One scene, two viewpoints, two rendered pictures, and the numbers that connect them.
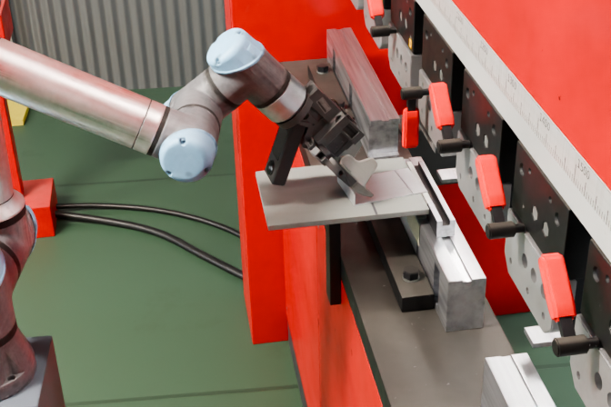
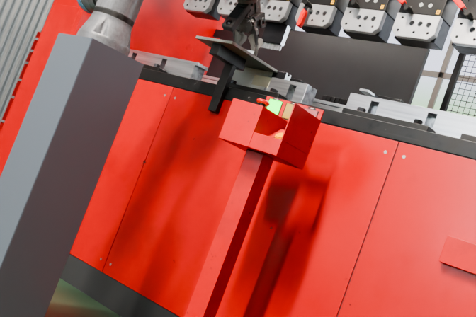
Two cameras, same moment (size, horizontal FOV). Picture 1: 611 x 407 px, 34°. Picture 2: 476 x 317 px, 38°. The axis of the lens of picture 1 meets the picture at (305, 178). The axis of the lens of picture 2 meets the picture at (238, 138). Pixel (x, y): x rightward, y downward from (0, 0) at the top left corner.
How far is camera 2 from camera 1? 2.00 m
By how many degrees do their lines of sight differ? 51
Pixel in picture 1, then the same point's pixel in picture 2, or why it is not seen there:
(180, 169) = not seen: outside the picture
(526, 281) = (413, 29)
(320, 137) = (255, 16)
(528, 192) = not seen: outside the picture
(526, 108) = not seen: outside the picture
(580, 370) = (458, 34)
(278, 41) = not seen: hidden behind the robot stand
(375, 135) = (195, 73)
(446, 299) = (304, 93)
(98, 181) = not seen: outside the picture
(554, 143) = not seen: outside the picture
